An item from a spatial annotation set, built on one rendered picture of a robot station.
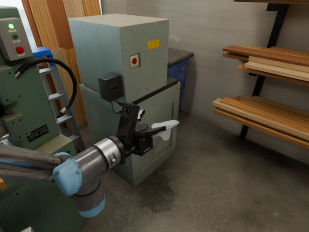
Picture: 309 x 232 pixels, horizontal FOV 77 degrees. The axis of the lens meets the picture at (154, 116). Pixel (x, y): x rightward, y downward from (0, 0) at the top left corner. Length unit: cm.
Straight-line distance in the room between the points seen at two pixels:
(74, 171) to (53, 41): 220
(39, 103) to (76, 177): 82
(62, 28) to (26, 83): 155
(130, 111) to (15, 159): 29
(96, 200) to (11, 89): 69
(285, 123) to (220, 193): 84
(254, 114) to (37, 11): 238
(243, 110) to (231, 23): 93
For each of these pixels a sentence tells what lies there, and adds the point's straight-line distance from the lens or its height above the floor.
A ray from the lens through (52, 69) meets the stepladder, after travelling 199.
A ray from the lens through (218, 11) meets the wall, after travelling 244.
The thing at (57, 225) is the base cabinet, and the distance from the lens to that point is 166.
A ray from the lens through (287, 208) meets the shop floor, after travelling 218.
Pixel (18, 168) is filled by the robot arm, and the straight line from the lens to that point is 56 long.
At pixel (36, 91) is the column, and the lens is 122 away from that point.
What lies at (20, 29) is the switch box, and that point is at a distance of 109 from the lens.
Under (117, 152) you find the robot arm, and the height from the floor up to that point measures 123.
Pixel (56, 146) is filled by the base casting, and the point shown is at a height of 80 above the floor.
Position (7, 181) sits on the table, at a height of 88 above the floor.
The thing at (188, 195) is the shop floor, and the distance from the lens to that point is 195.
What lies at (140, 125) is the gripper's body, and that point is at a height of 125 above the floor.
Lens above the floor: 158
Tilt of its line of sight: 33 degrees down
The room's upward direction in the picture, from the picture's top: straight up
